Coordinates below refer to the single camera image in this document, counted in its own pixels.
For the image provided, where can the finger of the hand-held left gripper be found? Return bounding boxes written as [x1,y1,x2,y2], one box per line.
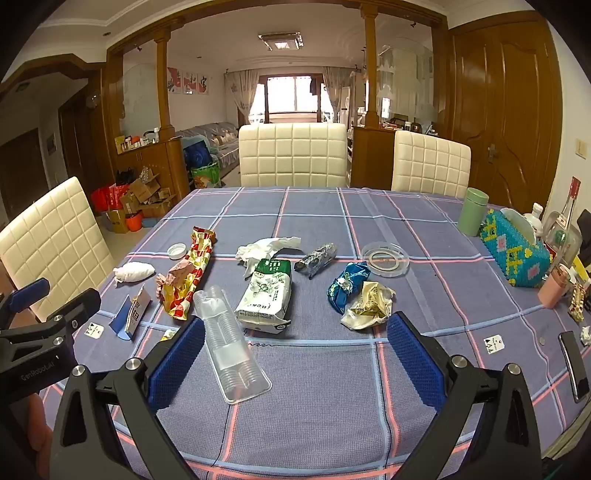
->
[0,288,102,347]
[0,278,51,324]

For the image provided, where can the wooden pillar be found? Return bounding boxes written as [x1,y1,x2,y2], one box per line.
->
[362,11,379,127]
[154,39,174,132]

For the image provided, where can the clear glass jar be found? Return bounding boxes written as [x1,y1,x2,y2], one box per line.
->
[542,211,583,268]

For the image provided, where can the grey patterned sofa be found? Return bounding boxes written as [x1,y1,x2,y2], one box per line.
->
[175,121,241,169]

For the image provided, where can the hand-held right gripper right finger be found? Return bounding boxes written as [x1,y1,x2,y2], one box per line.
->
[385,311,543,480]

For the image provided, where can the ceiling lamp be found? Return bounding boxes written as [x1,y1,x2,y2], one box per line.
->
[257,31,304,51]

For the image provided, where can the patterned curtain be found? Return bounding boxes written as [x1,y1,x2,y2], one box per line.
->
[225,69,259,123]
[322,66,354,123]

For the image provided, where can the red bags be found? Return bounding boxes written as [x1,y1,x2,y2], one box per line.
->
[90,184,127,213]

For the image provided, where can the red yellow checked snack wrapper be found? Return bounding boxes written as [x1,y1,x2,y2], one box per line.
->
[159,226,217,320]

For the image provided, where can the pink cup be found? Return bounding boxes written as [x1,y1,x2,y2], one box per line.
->
[538,264,573,309]

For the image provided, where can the pink paper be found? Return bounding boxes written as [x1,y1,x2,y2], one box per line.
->
[154,259,199,301]

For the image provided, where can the wooden partition cabinet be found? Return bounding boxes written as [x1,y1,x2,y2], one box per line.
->
[115,141,190,204]
[351,126,398,190]

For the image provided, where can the gold crumpled wrapper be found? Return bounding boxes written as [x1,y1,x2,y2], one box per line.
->
[341,281,397,330]

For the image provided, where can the window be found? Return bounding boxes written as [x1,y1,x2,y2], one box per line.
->
[252,74,333,124]

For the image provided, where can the clear round plastic lid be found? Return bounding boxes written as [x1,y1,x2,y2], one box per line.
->
[361,242,409,278]

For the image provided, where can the pile of cardboard boxes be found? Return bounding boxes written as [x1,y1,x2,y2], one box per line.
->
[104,173,176,234]

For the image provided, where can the white ceramic bottle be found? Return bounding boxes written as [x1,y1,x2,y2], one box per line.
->
[529,203,548,241]

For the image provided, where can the clear liquor bottle red cap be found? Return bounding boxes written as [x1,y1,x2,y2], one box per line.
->
[551,176,581,241]

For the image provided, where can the gold red candy wrapper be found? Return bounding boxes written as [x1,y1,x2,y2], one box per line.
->
[568,281,587,323]

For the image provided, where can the blue bag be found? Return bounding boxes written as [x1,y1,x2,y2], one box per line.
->
[183,142,211,169]

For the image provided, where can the wooden double door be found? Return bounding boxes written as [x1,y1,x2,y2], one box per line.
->
[450,21,564,222]

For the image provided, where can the white knotted plastic bag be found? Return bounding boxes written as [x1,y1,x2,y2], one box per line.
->
[113,261,156,284]

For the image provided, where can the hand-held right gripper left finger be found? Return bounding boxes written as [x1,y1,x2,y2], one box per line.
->
[48,318,218,480]

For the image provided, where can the blue wrapper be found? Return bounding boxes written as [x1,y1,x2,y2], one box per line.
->
[327,261,371,315]

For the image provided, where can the black smartphone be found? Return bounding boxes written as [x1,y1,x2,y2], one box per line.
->
[558,331,591,404]

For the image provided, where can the beaded tissue box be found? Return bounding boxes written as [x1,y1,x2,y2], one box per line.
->
[479,209,552,289]

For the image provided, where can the clear sleeve of plastic cups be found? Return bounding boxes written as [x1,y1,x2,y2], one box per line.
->
[192,285,273,405]

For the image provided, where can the white crumpled tissue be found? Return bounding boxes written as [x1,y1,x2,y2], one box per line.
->
[235,236,302,278]

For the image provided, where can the green canister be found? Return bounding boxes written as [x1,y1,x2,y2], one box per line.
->
[457,187,489,237]

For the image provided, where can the blue white small carton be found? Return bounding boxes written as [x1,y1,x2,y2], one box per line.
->
[109,285,152,341]

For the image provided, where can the green printed bag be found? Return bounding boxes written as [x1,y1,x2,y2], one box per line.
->
[191,159,222,188]

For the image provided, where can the blue plaid tablecloth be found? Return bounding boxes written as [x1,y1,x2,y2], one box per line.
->
[39,186,591,480]

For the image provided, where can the cream quilted leather chair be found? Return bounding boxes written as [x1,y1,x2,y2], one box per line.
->
[238,122,348,188]
[392,130,472,199]
[0,176,115,324]

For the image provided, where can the green white tissue packet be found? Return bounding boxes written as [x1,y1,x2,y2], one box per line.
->
[234,258,293,330]

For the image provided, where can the white display cabinet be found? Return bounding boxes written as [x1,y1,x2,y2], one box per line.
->
[376,46,435,125]

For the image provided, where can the person's left hand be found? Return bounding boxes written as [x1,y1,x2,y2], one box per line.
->
[25,394,54,478]

